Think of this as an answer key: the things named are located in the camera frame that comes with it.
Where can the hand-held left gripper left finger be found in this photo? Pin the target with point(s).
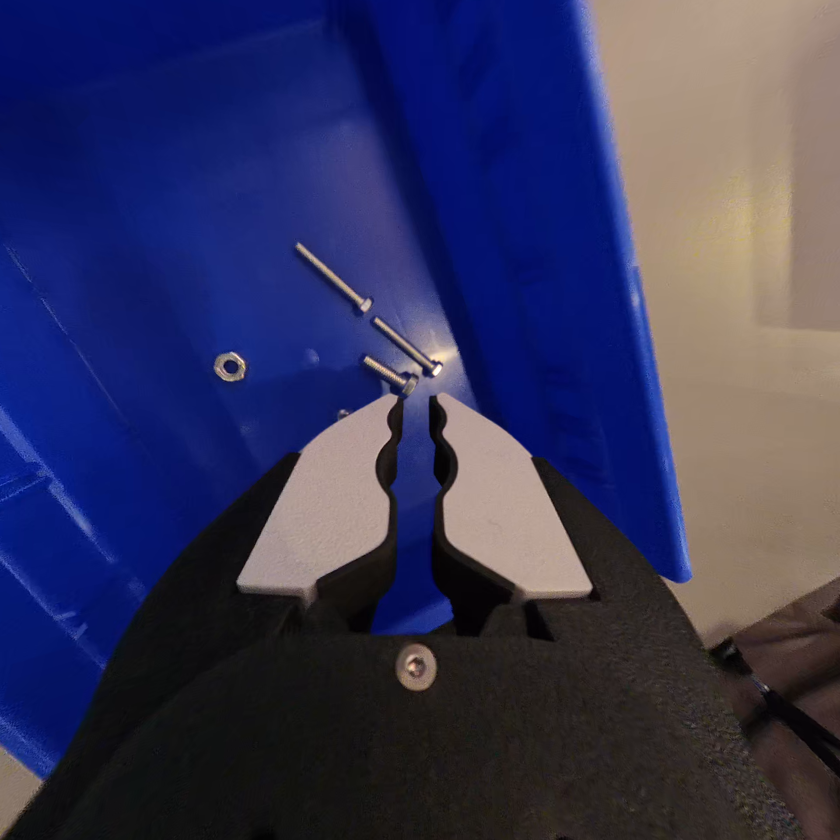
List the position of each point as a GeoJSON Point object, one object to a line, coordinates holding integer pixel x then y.
{"type": "Point", "coordinates": [315, 512]}

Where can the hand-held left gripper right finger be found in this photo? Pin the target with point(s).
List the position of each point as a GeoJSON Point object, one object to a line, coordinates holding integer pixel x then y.
{"type": "Point", "coordinates": [512, 518]}

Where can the short thin silver bolt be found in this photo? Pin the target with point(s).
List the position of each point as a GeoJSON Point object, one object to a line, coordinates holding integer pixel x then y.
{"type": "Point", "coordinates": [387, 373]}

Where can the blue plastic bin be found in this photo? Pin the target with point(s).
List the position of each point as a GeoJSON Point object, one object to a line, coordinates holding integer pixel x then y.
{"type": "Point", "coordinates": [197, 164]}

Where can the silver hex nut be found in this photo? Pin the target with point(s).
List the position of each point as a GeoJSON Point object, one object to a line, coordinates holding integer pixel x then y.
{"type": "Point", "coordinates": [220, 366]}

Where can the medium thin silver bolt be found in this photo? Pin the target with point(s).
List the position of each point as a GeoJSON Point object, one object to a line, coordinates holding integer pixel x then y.
{"type": "Point", "coordinates": [403, 342]}

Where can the long thin silver bolt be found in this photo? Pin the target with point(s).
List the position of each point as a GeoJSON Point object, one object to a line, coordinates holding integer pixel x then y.
{"type": "Point", "coordinates": [331, 275]}

